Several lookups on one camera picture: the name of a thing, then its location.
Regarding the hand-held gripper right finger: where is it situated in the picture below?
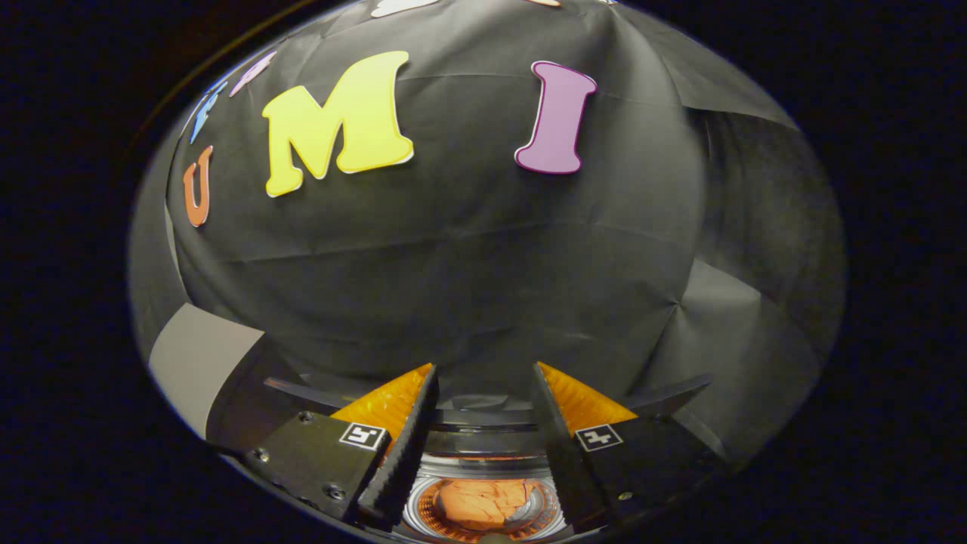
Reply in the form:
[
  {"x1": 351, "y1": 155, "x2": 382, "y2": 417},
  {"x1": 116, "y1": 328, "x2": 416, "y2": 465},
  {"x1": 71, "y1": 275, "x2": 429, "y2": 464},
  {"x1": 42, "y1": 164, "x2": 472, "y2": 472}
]
[{"x1": 529, "y1": 361, "x2": 726, "y2": 533}]

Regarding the grey cabinet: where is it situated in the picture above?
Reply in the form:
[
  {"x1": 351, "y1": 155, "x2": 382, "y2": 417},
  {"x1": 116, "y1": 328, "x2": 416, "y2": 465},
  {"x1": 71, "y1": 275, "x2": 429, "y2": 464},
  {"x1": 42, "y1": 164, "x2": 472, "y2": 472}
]
[{"x1": 147, "y1": 302, "x2": 303, "y2": 454}]

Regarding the yellow polo shirt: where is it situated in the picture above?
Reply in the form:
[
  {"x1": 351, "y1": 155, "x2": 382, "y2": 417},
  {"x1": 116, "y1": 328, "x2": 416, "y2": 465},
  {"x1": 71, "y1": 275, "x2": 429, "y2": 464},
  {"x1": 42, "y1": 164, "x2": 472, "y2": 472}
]
[{"x1": 434, "y1": 478, "x2": 537, "y2": 531}]

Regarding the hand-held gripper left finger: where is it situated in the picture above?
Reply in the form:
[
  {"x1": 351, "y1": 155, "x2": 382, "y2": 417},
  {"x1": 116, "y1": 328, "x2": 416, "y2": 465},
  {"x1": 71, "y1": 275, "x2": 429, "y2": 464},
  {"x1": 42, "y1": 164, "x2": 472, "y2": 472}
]
[{"x1": 243, "y1": 363, "x2": 440, "y2": 530}]

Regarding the dark washing machine lid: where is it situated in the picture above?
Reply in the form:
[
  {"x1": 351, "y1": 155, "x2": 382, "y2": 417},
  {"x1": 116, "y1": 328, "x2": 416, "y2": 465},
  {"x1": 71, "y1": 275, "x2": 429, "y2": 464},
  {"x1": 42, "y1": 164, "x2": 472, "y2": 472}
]
[{"x1": 263, "y1": 372, "x2": 715, "y2": 454}]

